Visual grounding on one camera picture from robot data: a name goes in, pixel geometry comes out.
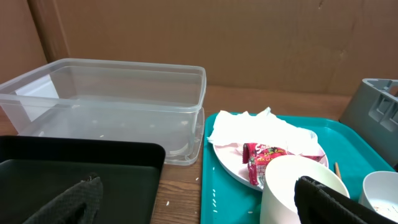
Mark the wooden chopstick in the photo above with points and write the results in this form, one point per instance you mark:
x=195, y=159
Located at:
x=337, y=170

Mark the white cup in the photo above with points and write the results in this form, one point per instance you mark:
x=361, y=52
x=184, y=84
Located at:
x=281, y=174

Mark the teal serving tray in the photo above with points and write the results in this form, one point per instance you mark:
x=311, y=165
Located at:
x=225, y=200

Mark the black plastic tray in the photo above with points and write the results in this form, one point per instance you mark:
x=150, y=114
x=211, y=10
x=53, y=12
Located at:
x=35, y=170

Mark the grey rice bowl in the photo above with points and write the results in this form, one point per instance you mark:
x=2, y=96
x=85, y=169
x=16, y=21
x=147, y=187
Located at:
x=379, y=193

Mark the red snack wrapper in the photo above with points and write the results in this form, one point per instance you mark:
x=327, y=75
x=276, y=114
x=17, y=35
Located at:
x=257, y=156

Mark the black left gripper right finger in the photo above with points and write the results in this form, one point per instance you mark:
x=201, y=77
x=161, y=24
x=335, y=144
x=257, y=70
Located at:
x=318, y=204

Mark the large pink plate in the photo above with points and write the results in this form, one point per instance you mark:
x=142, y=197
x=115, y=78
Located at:
x=230, y=157

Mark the white napkin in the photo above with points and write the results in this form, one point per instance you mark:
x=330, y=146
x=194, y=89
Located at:
x=263, y=128

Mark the clear plastic waste bin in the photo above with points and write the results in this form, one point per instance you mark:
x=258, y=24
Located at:
x=112, y=100

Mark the grey dishwasher rack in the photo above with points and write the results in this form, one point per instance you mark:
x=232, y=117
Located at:
x=372, y=113

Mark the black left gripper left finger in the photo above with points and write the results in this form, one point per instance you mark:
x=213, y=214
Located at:
x=78, y=204

